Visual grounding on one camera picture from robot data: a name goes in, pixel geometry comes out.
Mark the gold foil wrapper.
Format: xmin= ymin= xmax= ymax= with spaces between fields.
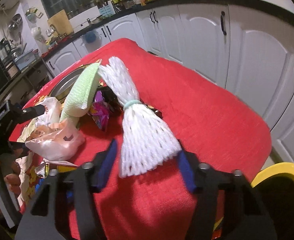
xmin=34 ymin=161 xmax=78 ymax=178

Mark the white plastic bag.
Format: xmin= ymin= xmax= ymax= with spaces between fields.
xmin=17 ymin=96 xmax=85 ymax=161

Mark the white foam fruit net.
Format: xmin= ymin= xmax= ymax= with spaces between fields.
xmin=98 ymin=56 xmax=182 ymax=178

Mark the dark snack wrapper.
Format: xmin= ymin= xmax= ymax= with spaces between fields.
xmin=98 ymin=85 xmax=123 ymax=116

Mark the yellow rimmed trash bin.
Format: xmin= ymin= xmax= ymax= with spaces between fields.
xmin=215 ymin=163 xmax=294 ymax=239

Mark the person's left hand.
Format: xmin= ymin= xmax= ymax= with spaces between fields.
xmin=0 ymin=148 xmax=21 ymax=214

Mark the blue crumpled cloth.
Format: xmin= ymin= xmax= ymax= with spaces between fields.
xmin=35 ymin=178 xmax=44 ymax=193

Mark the gold rimmed metal plate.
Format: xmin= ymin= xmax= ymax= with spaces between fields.
xmin=48 ymin=64 xmax=89 ymax=102

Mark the red floral blanket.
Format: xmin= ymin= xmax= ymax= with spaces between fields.
xmin=9 ymin=37 xmax=273 ymax=240

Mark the purple snack wrapper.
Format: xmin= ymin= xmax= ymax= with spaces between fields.
xmin=88 ymin=90 xmax=109 ymax=131

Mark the wooden cutting board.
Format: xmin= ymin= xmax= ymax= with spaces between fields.
xmin=46 ymin=10 xmax=74 ymax=37

